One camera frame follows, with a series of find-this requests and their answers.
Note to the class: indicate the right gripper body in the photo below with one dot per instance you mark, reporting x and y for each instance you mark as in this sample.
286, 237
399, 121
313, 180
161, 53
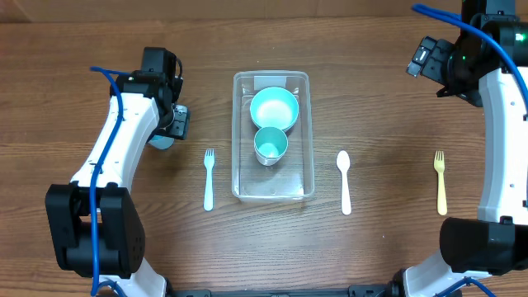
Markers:
454, 72

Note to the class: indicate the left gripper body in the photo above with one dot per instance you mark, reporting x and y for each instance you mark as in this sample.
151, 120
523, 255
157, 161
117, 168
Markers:
173, 121

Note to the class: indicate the blue plastic cup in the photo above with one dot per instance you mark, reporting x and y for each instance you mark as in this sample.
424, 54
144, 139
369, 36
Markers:
161, 142

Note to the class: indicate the light blue plastic fork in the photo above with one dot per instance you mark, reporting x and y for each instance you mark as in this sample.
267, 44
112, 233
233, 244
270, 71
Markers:
209, 162

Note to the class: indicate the green plastic cup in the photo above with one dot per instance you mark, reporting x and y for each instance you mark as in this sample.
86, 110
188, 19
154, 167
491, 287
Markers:
270, 142

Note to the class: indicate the blue plastic bowl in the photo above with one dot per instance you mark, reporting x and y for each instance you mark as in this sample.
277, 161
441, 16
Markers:
274, 107

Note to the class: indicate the pink plastic spoon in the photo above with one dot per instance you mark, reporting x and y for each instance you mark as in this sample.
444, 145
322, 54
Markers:
343, 164

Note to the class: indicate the pink plastic cup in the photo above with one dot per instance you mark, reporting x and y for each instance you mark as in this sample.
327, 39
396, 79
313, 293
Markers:
268, 162

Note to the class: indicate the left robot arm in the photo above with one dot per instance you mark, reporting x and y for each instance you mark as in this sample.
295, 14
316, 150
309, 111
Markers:
95, 228

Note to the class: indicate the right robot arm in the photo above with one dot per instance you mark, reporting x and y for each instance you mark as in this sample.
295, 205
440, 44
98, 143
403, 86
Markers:
494, 243

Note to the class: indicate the clear plastic container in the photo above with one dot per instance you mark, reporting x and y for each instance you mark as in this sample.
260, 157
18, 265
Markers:
292, 178

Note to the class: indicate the yellow plastic fork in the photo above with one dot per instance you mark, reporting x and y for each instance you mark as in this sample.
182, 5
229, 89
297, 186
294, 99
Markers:
439, 166

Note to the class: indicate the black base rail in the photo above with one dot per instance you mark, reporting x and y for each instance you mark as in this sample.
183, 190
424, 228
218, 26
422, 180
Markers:
288, 292

